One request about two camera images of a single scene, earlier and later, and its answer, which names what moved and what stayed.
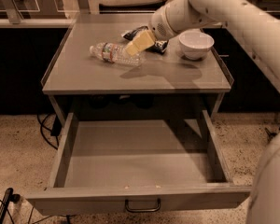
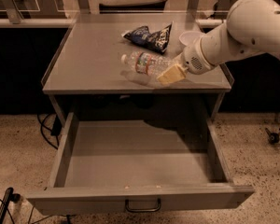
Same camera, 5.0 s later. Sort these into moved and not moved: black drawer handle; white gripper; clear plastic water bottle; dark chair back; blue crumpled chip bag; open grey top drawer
Moved: clear plastic water bottle; white gripper
Not moved: black drawer handle; open grey top drawer; dark chair back; blue crumpled chip bag
